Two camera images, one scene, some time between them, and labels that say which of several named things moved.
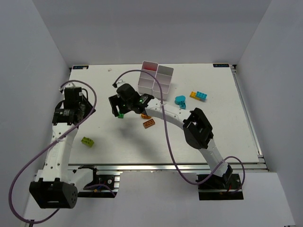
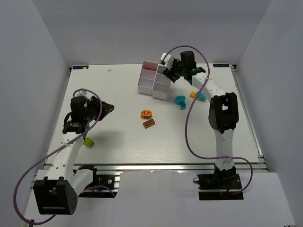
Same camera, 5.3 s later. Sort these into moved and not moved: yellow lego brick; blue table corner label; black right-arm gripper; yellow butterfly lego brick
Moved: black right-arm gripper
Not moved: yellow butterfly lego brick; blue table corner label; yellow lego brick
